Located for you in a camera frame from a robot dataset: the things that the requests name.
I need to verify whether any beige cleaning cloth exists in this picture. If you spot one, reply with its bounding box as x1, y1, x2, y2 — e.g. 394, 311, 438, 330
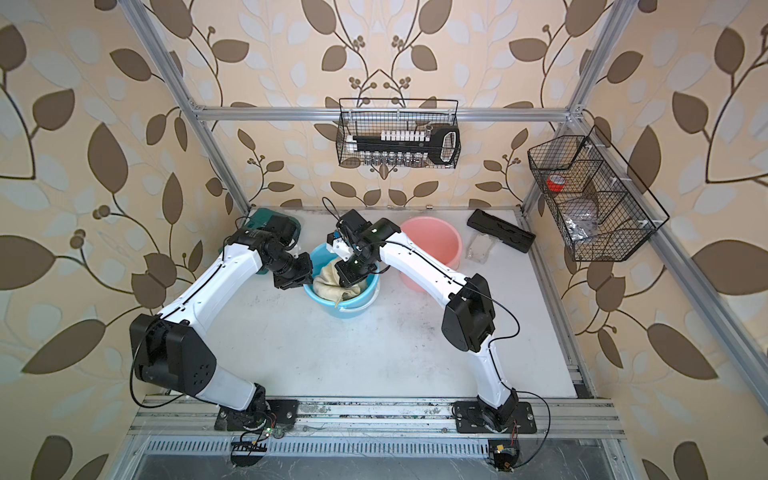
313, 259, 367, 306

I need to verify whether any blue plastic bucket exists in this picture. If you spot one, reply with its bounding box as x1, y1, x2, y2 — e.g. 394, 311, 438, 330
304, 244, 380, 320

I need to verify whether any pink plastic bucket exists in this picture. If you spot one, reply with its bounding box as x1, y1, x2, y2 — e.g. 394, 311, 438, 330
400, 216, 463, 271

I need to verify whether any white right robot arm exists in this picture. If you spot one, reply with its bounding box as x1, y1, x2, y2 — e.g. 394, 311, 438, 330
327, 210, 519, 433

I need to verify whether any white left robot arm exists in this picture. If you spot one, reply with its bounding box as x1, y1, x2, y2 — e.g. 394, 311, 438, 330
129, 214, 313, 431

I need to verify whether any green tool case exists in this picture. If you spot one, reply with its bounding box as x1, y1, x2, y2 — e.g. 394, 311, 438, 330
238, 208, 300, 272

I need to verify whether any clear bag with white part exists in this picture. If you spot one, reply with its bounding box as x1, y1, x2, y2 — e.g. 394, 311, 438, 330
466, 233, 496, 264

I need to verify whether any black socket set holder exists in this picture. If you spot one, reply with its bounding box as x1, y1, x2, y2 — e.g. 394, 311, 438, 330
336, 125, 461, 168

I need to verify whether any black plastic tray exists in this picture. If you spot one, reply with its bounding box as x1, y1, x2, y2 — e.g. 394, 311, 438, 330
467, 209, 536, 253

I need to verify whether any clear plastic bag in basket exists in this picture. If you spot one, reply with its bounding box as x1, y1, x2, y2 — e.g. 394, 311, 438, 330
561, 198, 599, 243

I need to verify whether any black wire basket back wall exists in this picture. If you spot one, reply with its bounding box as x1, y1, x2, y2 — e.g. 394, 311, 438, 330
335, 96, 461, 169

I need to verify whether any black wire basket wall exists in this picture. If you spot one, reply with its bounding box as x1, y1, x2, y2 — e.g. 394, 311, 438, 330
335, 96, 461, 169
527, 126, 670, 262

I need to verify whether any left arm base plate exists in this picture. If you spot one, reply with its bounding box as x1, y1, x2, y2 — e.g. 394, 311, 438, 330
214, 397, 300, 432

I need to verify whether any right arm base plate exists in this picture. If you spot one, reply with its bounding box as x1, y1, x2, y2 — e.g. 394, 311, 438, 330
451, 398, 538, 435

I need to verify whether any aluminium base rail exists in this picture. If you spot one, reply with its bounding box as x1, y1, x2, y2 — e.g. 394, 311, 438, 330
128, 397, 626, 459

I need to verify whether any black wire basket right wall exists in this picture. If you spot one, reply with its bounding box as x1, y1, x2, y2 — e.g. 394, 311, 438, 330
527, 126, 670, 262

